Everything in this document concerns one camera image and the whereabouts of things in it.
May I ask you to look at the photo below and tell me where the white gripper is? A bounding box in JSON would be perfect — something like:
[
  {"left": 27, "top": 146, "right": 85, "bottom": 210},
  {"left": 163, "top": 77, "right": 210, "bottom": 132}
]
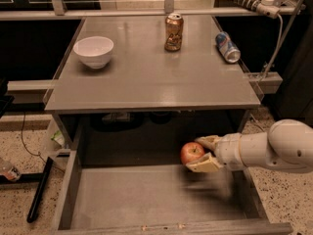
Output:
[{"left": 186, "top": 133, "right": 245, "bottom": 173}]

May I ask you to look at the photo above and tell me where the red apple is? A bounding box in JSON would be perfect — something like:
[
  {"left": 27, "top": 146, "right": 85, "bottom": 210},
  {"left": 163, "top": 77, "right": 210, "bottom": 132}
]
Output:
[{"left": 180, "top": 142, "right": 205, "bottom": 165}]

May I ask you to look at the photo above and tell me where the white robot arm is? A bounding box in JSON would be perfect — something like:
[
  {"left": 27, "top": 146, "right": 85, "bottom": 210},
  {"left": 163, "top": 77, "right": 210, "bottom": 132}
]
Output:
[{"left": 186, "top": 119, "right": 313, "bottom": 173}]

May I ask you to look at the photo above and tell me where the open grey top drawer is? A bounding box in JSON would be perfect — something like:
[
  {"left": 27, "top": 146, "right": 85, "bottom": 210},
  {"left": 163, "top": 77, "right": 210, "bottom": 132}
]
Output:
[{"left": 51, "top": 114, "right": 292, "bottom": 235}]

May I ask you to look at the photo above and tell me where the grey drawer cabinet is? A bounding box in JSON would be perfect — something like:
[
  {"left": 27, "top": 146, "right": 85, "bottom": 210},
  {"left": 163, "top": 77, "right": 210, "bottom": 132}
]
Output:
[{"left": 46, "top": 15, "right": 260, "bottom": 166}]

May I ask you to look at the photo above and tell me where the upright orange soda can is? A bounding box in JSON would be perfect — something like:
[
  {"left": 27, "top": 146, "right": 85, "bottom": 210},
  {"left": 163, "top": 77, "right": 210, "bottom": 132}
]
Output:
[{"left": 164, "top": 13, "right": 184, "bottom": 51}]

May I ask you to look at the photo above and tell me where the white ceramic bowl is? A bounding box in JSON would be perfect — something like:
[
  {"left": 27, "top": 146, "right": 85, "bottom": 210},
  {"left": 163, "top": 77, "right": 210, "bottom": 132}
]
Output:
[{"left": 73, "top": 36, "right": 114, "bottom": 70}]

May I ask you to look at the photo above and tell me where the clear plastic bag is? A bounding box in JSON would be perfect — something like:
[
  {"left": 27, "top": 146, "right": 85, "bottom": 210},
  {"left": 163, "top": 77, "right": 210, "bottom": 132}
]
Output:
[{"left": 40, "top": 119, "right": 69, "bottom": 170}]

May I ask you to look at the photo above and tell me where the black bar on floor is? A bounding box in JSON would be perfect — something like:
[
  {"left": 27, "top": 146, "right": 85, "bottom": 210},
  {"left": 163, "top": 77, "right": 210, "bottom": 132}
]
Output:
[{"left": 26, "top": 157, "right": 53, "bottom": 223}]

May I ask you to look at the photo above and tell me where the plastic bottle on floor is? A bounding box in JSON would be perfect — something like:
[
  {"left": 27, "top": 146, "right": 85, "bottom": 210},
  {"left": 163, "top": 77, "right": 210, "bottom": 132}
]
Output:
[{"left": 0, "top": 158, "right": 21, "bottom": 181}]

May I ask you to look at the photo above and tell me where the black cable on floor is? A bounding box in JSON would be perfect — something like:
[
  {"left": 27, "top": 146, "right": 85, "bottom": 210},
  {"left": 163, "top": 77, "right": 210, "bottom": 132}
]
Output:
[{"left": 19, "top": 113, "right": 47, "bottom": 164}]

